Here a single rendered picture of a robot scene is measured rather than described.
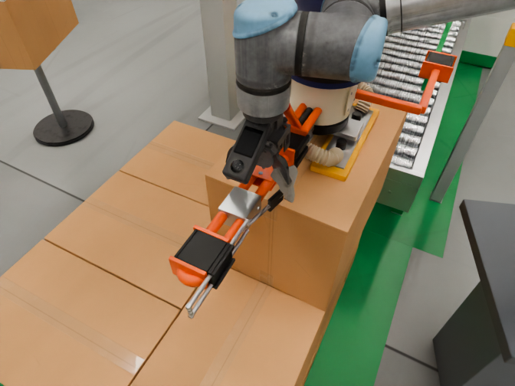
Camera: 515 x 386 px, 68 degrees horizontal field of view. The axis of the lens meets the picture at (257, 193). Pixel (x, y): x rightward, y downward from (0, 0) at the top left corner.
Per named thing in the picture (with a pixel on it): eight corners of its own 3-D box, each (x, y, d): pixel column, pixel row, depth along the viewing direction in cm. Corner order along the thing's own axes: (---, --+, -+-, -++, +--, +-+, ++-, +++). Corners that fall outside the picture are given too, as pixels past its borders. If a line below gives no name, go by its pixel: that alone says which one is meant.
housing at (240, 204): (234, 199, 82) (233, 184, 79) (263, 210, 80) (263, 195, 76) (217, 222, 77) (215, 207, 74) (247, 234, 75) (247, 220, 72)
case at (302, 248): (291, 157, 166) (298, 73, 137) (382, 189, 153) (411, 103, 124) (215, 259, 130) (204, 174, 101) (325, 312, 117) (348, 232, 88)
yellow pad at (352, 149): (348, 106, 123) (350, 93, 120) (378, 114, 120) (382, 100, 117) (309, 171, 103) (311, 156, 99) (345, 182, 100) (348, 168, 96)
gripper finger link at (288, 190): (312, 184, 78) (290, 148, 74) (301, 204, 74) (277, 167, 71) (300, 187, 80) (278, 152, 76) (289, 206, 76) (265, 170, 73)
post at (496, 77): (431, 192, 227) (512, 21, 155) (443, 196, 225) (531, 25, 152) (428, 199, 223) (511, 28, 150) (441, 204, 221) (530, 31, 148)
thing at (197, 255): (198, 240, 74) (195, 224, 70) (231, 254, 72) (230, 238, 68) (172, 273, 69) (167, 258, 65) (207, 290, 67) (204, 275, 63)
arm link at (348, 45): (389, 1, 57) (306, -5, 59) (394, 31, 49) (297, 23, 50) (375, 62, 63) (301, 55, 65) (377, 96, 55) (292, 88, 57)
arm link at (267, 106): (277, 102, 58) (222, 86, 61) (275, 128, 62) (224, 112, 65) (299, 75, 64) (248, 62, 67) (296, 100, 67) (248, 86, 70)
